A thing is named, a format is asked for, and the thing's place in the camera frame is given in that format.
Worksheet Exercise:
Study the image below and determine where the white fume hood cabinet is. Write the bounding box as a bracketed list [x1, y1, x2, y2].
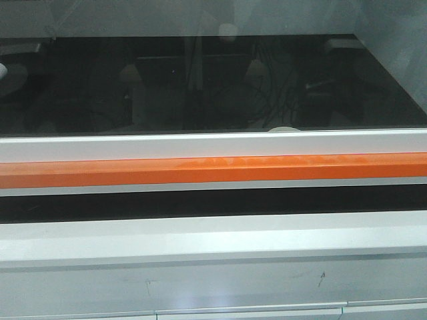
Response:
[1, 211, 426, 319]

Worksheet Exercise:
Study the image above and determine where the orange sash handle bar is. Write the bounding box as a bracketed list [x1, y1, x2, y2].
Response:
[1, 153, 426, 189]

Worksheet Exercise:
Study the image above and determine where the glass jar with beige lid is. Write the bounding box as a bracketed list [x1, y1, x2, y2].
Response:
[269, 126, 298, 133]

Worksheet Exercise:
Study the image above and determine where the white pipe end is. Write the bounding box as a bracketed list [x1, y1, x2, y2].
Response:
[0, 63, 8, 79]

